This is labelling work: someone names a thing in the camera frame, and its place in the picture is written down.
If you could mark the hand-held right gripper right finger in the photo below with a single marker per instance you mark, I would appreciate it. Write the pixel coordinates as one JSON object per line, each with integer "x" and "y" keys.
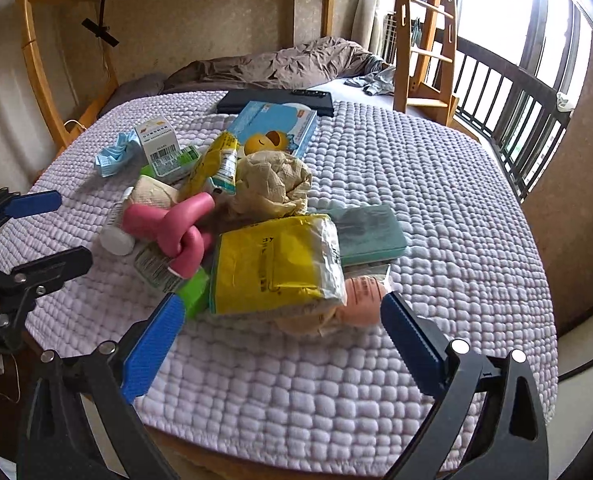
{"x": 416, "y": 345}

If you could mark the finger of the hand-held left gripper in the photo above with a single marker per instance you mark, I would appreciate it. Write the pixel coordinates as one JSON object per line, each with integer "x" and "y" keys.
{"x": 34, "y": 204}
{"x": 56, "y": 265}

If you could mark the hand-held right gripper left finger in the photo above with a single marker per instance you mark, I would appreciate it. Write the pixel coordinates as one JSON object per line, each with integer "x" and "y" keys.
{"x": 151, "y": 345}

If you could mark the large yellow cloth package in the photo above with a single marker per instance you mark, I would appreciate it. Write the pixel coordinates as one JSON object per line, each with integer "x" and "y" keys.
{"x": 266, "y": 265}

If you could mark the lavender quilted mat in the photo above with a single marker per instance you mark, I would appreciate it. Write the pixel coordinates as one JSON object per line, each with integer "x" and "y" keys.
{"x": 376, "y": 385}

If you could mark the small white bottle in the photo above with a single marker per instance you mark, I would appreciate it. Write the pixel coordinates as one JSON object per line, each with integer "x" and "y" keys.
{"x": 115, "y": 232}

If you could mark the green capped tube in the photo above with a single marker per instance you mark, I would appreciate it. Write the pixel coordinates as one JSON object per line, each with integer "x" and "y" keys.
{"x": 196, "y": 292}

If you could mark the white wardrobe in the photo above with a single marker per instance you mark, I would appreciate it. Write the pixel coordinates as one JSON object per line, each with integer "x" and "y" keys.
{"x": 6, "y": 135}

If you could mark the blue face mask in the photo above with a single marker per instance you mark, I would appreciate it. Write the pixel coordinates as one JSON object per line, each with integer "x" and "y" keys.
{"x": 114, "y": 157}

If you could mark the teal flat packet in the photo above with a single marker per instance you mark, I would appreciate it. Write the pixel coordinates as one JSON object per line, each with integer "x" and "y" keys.
{"x": 371, "y": 235}

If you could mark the pink foam twist curler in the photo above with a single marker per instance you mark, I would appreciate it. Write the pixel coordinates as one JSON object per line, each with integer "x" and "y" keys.
{"x": 176, "y": 220}

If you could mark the white medicine box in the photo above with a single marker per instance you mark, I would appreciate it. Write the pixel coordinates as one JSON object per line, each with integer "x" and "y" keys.
{"x": 159, "y": 137}

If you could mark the green white barcode box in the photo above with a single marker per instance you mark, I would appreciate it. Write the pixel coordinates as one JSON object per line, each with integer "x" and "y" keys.
{"x": 176, "y": 162}

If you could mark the grey pillow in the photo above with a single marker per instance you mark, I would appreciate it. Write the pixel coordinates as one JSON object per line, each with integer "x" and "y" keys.
{"x": 136, "y": 87}

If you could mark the slim yellow plastic packet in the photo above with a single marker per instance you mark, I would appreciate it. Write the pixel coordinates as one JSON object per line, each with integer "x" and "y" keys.
{"x": 211, "y": 160}

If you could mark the crumpled brown paper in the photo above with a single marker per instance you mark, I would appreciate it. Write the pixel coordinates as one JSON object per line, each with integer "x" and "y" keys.
{"x": 271, "y": 180}

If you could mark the black flat box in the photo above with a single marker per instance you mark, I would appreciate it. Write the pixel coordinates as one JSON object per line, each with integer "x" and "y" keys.
{"x": 256, "y": 101}

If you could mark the grey mattress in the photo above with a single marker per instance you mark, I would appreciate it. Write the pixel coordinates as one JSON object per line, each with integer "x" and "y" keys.
{"x": 351, "y": 102}

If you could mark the blue duck tissue box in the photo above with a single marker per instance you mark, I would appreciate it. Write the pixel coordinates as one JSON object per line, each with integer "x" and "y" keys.
{"x": 276, "y": 120}

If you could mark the black railing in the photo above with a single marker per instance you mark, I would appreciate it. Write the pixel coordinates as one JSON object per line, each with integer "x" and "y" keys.
{"x": 526, "y": 110}

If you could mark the grey crumpled clothing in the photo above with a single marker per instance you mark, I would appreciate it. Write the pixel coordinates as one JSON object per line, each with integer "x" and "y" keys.
{"x": 379, "y": 80}

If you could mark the black remote control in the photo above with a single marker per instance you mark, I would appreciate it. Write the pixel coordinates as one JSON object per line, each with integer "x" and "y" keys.
{"x": 309, "y": 93}

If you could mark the small white cloth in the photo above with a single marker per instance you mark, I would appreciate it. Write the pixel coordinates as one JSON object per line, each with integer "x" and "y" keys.
{"x": 566, "y": 101}

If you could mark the brown duvet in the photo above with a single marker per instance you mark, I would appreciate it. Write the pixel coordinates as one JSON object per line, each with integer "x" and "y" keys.
{"x": 286, "y": 65}

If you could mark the white slatted panel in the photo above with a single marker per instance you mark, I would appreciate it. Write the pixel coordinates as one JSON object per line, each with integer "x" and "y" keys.
{"x": 371, "y": 20}

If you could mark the large window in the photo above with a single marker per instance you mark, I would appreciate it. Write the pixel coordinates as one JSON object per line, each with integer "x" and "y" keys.
{"x": 506, "y": 10}

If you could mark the wooden bunk bed frame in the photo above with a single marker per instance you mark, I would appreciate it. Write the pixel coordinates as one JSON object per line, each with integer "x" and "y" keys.
{"x": 404, "y": 35}

